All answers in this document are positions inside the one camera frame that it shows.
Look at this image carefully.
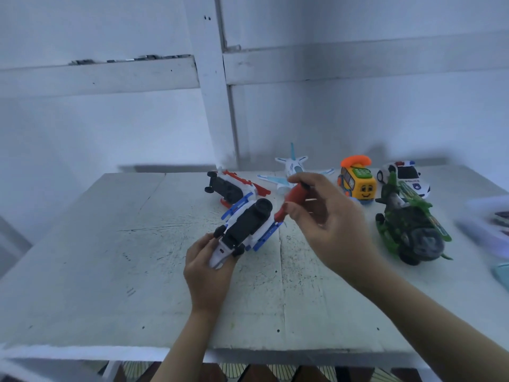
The clear plastic container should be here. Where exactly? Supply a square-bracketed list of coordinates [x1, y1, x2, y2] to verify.
[457, 195, 509, 261]

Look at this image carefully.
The yellow orange toy car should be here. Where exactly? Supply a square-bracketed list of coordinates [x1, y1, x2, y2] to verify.
[336, 155, 378, 206]

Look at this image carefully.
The black white toy car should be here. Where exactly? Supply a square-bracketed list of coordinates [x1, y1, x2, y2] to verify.
[376, 160, 433, 202]

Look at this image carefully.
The white toy airplane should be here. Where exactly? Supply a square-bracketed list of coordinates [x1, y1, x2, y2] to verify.
[256, 142, 337, 192]

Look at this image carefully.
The dark green toy helicopter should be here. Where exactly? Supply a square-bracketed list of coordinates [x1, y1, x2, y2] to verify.
[374, 172, 453, 266]

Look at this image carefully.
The red screwdriver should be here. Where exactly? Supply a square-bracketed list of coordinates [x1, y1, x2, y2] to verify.
[273, 183, 313, 223]

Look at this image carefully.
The person's left forearm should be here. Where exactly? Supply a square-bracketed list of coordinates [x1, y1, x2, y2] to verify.
[151, 308, 220, 382]

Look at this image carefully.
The white blue toy vehicle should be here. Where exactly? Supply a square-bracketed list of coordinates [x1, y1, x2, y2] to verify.
[208, 193, 285, 271]

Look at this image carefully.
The person's right hand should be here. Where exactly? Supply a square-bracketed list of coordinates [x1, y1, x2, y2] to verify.
[282, 172, 383, 287]

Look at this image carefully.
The teal container lid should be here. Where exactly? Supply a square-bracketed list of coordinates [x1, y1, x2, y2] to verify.
[493, 262, 509, 293]

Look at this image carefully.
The red white toy vehicle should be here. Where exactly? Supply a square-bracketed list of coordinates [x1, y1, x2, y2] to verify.
[204, 168, 272, 209]

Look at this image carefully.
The person's left hand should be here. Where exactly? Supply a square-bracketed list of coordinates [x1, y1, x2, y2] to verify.
[183, 233, 238, 315]

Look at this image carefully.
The white wooden table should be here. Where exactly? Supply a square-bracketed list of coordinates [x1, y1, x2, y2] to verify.
[0, 163, 509, 371]

